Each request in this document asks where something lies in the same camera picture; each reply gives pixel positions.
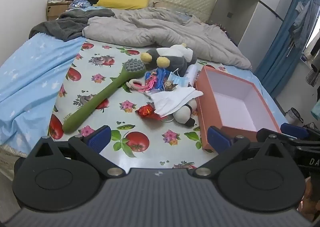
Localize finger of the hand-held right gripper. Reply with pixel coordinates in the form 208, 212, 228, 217
256, 123, 310, 144

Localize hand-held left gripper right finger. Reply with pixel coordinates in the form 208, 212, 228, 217
195, 126, 298, 177

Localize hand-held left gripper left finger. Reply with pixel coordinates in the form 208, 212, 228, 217
24, 126, 125, 177

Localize orange cardboard box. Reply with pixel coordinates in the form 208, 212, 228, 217
194, 65, 283, 152

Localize blue plastic bag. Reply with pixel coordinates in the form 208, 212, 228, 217
145, 68, 168, 91

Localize person's right hand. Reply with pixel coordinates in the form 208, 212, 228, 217
306, 178, 320, 209

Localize white waste bin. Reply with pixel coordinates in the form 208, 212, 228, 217
285, 107, 304, 124

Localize fruit printed mat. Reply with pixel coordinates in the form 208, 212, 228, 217
49, 39, 250, 170

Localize teal cloth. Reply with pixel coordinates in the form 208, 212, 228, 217
311, 100, 320, 120

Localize green massage brush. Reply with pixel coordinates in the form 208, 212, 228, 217
62, 58, 147, 134

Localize black white plush toy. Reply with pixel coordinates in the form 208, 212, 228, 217
174, 99, 198, 127

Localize red foil packet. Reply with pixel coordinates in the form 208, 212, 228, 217
136, 104, 157, 120

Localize white cloth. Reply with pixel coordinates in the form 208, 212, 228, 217
147, 87, 204, 118

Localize pink ribbon hair band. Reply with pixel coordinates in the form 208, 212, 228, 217
126, 78, 160, 93

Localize blue face mask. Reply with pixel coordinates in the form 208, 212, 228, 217
167, 72, 191, 90

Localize white spray can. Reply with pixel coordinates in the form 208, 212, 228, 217
187, 64, 198, 88

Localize blue curtain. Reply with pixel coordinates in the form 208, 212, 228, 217
255, 0, 313, 98

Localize grey penguin plush toy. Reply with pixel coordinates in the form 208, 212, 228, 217
140, 43, 198, 76

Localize light blue bed sheet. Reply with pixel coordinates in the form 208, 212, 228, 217
0, 33, 288, 153

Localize hanging blue clothes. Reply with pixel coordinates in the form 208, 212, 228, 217
290, 0, 316, 48

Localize dark grey blanket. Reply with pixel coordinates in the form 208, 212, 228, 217
29, 8, 115, 42

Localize grey duvet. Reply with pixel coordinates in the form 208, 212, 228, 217
82, 7, 253, 70

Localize brown cardboard box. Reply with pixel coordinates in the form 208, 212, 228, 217
47, 2, 73, 21

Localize blue printed cloth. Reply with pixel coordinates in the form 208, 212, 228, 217
69, 0, 91, 9

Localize grey wardrobe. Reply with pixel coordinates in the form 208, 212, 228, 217
209, 0, 296, 45

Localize beige pillow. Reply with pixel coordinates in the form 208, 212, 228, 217
147, 0, 180, 10

